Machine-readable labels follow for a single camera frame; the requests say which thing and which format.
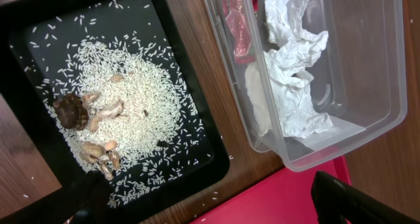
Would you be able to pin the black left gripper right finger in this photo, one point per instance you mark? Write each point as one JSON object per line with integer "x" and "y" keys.
{"x": 338, "y": 202}

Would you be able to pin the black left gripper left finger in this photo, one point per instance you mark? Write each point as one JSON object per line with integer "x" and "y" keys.
{"x": 91, "y": 192}

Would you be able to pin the food scraps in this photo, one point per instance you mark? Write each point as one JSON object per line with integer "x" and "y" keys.
{"x": 110, "y": 74}

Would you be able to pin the white napkin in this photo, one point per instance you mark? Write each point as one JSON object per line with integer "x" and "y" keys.
{"x": 288, "y": 66}

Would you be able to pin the red snack wrapper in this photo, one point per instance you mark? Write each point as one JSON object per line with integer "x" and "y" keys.
{"x": 235, "y": 18}

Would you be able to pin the red serving tray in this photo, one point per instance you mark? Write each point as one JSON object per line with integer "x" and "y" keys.
{"x": 284, "y": 197}

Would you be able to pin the black plastic tray bin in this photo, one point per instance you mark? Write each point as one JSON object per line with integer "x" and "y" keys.
{"x": 197, "y": 171}

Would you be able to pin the clear plastic bin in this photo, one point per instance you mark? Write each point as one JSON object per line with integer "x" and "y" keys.
{"x": 359, "y": 80}

